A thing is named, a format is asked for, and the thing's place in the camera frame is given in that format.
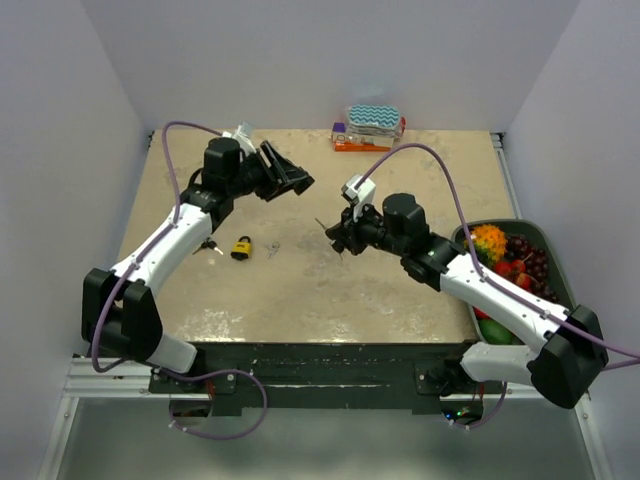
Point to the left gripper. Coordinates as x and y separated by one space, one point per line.
281 173

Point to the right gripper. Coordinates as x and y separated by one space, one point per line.
349 231

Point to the silver yellow padlock keys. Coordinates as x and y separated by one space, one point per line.
272 249

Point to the yellow padlock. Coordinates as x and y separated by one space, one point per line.
242 249

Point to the orange padlock keys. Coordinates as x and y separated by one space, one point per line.
208 244

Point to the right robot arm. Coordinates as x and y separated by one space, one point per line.
561 351

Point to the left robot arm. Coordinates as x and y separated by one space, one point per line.
119 312

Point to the orange box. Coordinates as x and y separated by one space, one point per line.
345 141

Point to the blue zigzag sponge pack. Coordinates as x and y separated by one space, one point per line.
376 120

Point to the orange spiky fruit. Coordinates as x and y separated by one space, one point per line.
490 243

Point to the red apple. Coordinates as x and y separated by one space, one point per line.
480 314

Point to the dark grapes bunch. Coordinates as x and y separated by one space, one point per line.
529 267

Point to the green mango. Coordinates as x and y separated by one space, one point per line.
495 333

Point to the grey fruit tray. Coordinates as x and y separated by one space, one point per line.
539 239

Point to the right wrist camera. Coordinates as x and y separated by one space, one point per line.
358 191

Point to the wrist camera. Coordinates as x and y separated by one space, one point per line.
242 134
358 191

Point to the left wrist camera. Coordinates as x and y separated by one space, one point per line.
242 134

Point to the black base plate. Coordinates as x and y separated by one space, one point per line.
355 376

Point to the aluminium rail frame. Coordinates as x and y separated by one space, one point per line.
111 426

